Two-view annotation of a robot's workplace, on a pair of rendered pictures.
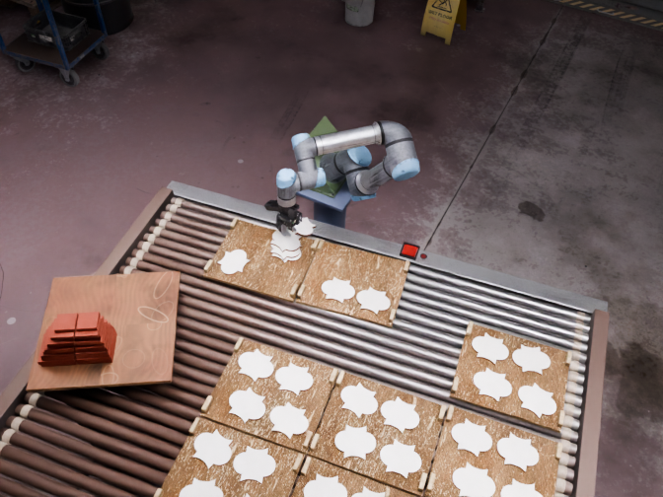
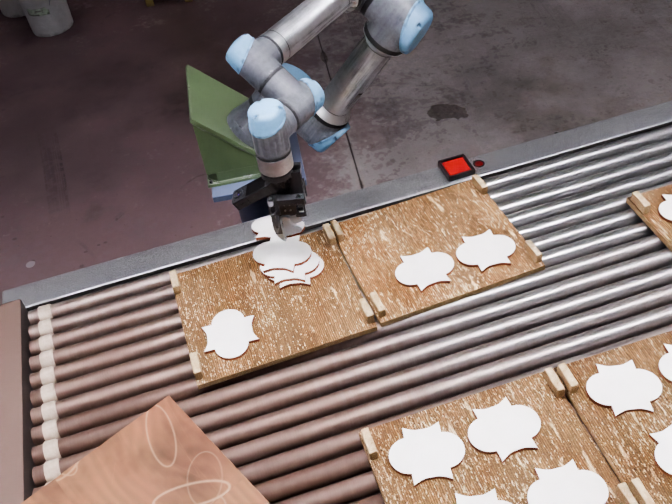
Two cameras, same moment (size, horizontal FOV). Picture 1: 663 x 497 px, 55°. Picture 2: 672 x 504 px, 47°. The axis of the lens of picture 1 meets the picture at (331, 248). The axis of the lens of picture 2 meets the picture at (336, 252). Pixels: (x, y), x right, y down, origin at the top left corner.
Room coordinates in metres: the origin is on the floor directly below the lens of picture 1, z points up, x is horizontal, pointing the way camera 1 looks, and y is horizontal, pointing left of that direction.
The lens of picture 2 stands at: (0.63, 0.74, 2.27)
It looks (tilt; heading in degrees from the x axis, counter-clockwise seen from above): 45 degrees down; 331
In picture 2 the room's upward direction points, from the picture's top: 9 degrees counter-clockwise
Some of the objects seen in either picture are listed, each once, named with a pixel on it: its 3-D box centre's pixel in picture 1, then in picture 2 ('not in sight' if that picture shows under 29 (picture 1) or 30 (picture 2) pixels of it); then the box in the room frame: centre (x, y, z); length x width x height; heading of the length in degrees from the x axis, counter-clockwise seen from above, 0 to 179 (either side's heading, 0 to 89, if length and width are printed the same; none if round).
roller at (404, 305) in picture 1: (352, 290); (435, 260); (1.65, -0.10, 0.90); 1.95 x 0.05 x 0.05; 72
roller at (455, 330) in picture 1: (348, 299); (443, 274); (1.60, -0.08, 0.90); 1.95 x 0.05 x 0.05; 72
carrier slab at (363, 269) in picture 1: (354, 282); (432, 246); (1.67, -0.10, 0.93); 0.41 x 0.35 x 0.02; 75
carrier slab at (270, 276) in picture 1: (262, 258); (269, 301); (1.78, 0.30, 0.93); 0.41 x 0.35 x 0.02; 73
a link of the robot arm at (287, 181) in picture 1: (287, 183); (270, 129); (1.82, 0.18, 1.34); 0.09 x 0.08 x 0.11; 110
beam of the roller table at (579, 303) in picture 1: (371, 247); (396, 197); (1.91, -0.18, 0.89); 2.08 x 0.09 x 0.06; 72
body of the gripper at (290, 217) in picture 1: (288, 213); (284, 189); (1.82, 0.18, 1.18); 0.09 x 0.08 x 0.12; 55
